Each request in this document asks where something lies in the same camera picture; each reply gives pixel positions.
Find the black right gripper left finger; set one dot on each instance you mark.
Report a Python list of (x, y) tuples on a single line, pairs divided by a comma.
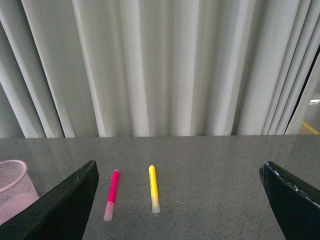
[(61, 214)]

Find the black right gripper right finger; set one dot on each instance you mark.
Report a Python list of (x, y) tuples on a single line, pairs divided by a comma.
[(294, 202)]

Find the pink highlighter pen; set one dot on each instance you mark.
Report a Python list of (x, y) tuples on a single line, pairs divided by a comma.
[(111, 196)]

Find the pink mesh pen cup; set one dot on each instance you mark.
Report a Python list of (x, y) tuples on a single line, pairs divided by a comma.
[(17, 191)]

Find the yellow highlighter pen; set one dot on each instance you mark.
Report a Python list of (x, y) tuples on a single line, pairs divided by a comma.
[(154, 195)]

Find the white pleated curtain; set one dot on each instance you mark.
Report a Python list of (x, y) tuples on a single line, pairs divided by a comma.
[(150, 68)]

